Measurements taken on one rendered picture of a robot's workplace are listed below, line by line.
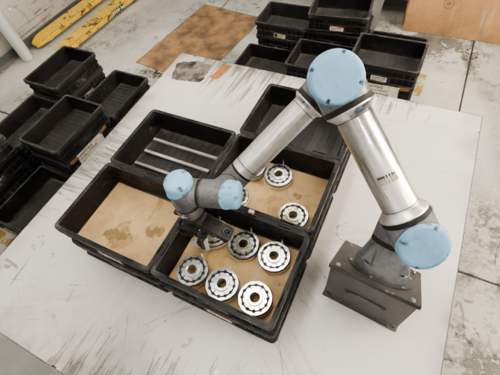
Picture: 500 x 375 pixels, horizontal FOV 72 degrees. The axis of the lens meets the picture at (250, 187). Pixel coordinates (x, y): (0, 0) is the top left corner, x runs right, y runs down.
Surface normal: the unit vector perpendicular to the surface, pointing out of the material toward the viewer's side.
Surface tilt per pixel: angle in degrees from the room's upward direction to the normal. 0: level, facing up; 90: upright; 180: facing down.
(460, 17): 73
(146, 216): 0
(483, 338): 0
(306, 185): 0
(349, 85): 39
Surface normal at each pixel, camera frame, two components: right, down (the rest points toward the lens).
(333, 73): -0.24, 0.12
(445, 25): -0.43, 0.57
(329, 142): -0.11, -0.56
